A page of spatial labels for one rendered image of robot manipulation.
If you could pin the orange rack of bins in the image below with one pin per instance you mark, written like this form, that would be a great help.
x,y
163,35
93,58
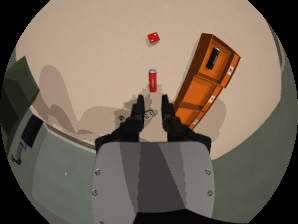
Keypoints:
x,y
202,93

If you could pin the white domino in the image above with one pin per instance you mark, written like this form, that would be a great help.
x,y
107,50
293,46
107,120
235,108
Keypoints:
x,y
149,114

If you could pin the red battery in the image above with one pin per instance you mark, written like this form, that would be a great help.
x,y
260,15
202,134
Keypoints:
x,y
152,80

